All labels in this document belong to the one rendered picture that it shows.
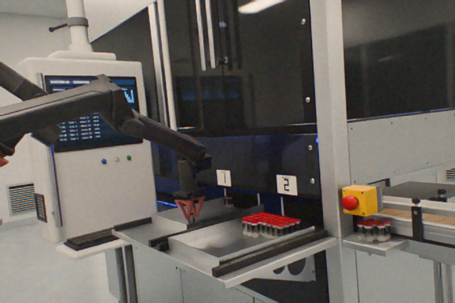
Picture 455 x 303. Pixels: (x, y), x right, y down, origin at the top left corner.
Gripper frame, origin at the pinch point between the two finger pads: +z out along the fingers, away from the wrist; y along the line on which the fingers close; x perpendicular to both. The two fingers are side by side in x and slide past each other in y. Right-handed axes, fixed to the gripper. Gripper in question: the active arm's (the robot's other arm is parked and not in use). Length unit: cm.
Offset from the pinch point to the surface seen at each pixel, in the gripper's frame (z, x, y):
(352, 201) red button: -8, -56, 2
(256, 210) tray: 2.6, -12.0, 22.0
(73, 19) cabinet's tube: -80, 62, 6
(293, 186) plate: -9.2, -34.0, 11.4
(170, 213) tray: 2.4, 18.8, 7.7
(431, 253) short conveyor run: 7, -71, 12
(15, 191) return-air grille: 43, 483, 161
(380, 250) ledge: 5, -61, 3
